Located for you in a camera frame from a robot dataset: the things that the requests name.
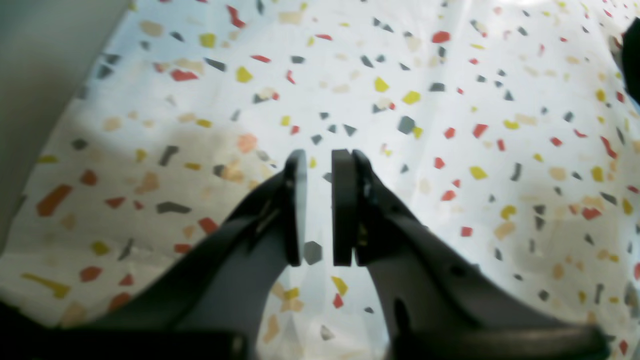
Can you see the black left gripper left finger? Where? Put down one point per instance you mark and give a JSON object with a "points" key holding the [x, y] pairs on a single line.
{"points": [[209, 305]]}

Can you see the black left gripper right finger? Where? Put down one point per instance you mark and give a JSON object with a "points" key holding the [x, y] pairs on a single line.
{"points": [[436, 305]]}

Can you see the black t-shirt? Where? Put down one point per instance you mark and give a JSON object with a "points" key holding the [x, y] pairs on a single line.
{"points": [[630, 59]]}

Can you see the terrazzo patterned tablecloth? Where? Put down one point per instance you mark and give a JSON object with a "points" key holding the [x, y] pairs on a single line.
{"points": [[504, 125]]}

